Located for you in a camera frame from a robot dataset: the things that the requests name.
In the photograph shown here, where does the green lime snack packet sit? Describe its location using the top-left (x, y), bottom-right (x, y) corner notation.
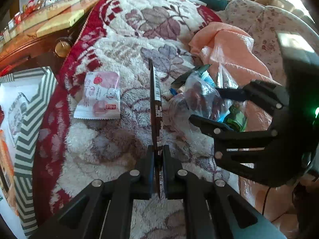
top-left (223, 104), bottom-right (248, 132)

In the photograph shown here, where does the clear bag of red dates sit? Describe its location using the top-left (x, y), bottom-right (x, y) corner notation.
top-left (168, 72), bottom-right (230, 132)

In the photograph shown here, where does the light blue snack packet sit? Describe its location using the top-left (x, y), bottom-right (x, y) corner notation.
top-left (201, 71), bottom-right (216, 88)

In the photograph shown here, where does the dark snack bar packet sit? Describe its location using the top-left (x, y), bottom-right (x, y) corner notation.
top-left (148, 58), bottom-right (163, 198)

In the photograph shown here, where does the floral sofa cushion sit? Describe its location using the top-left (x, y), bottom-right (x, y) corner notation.
top-left (216, 0), bottom-right (318, 86)

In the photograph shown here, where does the peach pink cloth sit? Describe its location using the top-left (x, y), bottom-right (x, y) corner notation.
top-left (189, 22), bottom-right (297, 227)

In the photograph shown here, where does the red white floral fleece blanket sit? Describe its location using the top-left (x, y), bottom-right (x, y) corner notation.
top-left (33, 0), bottom-right (240, 239)

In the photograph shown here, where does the pink white snack packet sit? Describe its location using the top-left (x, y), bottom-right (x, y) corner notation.
top-left (74, 71), bottom-right (121, 120)

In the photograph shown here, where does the green striped white tray box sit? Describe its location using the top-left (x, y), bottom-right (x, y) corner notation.
top-left (1, 66), bottom-right (57, 238)

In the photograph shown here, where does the brass round knob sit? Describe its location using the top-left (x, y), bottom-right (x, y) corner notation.
top-left (55, 37), bottom-right (73, 58)

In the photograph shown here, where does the wooden coffee table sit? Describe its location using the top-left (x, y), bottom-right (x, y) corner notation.
top-left (1, 0), bottom-right (99, 75)

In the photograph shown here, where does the santa figurine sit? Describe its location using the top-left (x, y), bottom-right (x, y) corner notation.
top-left (23, 0), bottom-right (35, 15)

